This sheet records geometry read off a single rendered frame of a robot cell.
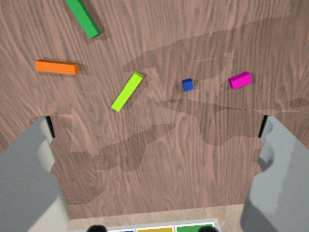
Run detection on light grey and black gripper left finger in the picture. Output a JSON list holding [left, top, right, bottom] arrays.
[[0, 116, 70, 232]]

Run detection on small blue block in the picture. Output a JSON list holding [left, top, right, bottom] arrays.
[[183, 78, 193, 91]]

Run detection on small magenta block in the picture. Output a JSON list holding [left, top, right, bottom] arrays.
[[228, 72, 252, 89]]

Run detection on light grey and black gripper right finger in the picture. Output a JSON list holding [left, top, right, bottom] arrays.
[[239, 115, 309, 232]]

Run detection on orange rod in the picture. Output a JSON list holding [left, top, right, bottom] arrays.
[[35, 59, 79, 74]]

